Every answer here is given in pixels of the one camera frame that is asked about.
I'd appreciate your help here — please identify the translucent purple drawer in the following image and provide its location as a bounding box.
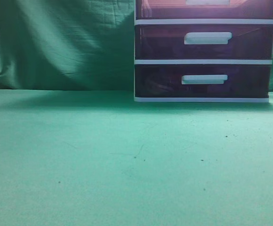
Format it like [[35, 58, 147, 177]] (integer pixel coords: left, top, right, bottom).
[[135, 24, 273, 60], [135, 65, 271, 98], [135, 0, 273, 19]]

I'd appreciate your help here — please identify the green cloth backdrop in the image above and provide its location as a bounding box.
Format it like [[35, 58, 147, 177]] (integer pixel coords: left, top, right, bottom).
[[0, 0, 273, 93]]

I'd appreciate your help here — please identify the green cloth table cover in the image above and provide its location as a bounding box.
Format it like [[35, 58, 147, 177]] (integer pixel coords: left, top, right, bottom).
[[0, 90, 273, 226]]

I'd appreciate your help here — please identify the white plastic drawer cabinet frame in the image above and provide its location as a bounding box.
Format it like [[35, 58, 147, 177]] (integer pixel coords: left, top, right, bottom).
[[134, 2, 273, 103]]

